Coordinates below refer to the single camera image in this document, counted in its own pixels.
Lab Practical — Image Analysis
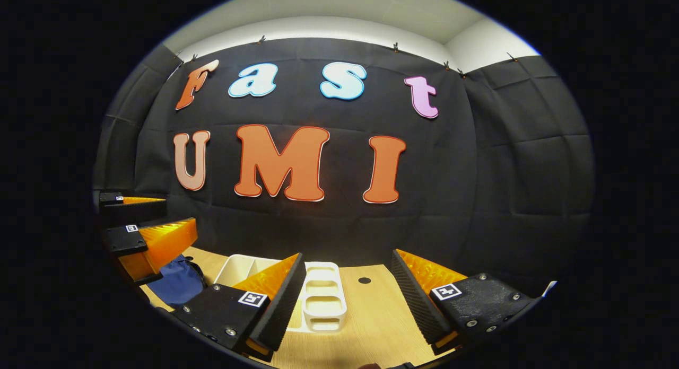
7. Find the blue schoolbag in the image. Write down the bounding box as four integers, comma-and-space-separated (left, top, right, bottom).
146, 254, 206, 309

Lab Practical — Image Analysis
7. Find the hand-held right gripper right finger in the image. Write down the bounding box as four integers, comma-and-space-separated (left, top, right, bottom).
391, 248, 542, 355

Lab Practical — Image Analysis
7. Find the row of small backdrop clamps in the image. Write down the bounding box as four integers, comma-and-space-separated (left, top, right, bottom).
172, 35, 518, 77

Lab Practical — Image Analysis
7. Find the white plastic bookshelf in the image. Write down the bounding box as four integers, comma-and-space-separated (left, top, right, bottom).
213, 254, 348, 333

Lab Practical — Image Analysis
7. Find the black backdrop cloth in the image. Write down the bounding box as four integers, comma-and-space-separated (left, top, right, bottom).
93, 38, 594, 285

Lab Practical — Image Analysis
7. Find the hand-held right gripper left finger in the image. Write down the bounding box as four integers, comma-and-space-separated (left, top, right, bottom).
171, 252, 307, 362

